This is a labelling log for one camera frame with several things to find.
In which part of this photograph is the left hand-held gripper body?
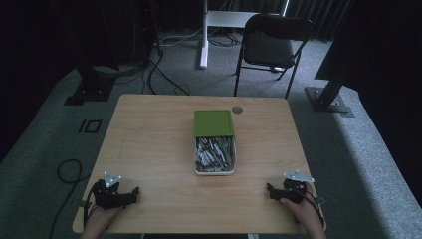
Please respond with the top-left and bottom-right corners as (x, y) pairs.
(91, 170), (134, 211)

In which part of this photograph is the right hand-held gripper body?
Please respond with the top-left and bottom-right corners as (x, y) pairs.
(276, 169), (316, 205)

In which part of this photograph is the person's left hand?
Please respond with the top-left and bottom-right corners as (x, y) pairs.
(83, 201), (124, 234)

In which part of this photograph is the person's right hand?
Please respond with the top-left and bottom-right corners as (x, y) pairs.
(279, 182), (328, 232)

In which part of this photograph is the white drawer tray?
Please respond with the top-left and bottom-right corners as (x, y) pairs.
(193, 134), (237, 176)

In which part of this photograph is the pile of small packets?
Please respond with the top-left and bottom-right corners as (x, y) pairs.
(195, 135), (235, 173)

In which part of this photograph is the green box sleeve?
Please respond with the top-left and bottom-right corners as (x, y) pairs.
(193, 110), (236, 138)

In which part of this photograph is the black slanted metal stand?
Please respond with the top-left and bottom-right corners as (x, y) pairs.
(304, 74), (355, 119)

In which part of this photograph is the black folding chair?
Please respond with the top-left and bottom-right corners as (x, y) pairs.
(233, 13), (315, 101)

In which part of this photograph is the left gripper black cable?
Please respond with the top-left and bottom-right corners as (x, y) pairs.
(82, 190), (98, 229)

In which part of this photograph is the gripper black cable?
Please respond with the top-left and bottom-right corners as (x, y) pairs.
(82, 190), (98, 229)
(300, 185), (326, 228)

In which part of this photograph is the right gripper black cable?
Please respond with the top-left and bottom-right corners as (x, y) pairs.
(300, 185), (326, 228)

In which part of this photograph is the black looped floor cable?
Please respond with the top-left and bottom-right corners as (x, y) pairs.
(48, 158), (92, 239)

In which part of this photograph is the black stand with base plate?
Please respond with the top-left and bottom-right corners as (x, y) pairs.
(64, 49), (121, 107)

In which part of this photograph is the black thin floor cable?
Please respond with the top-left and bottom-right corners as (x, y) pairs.
(146, 49), (191, 97)

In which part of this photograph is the bundle of black cables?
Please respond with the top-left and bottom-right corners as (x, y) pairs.
(208, 32), (243, 48)

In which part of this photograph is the white floor cable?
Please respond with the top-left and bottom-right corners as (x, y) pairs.
(158, 27), (204, 48)

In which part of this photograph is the white desk frame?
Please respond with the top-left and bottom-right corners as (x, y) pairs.
(198, 0), (291, 70)

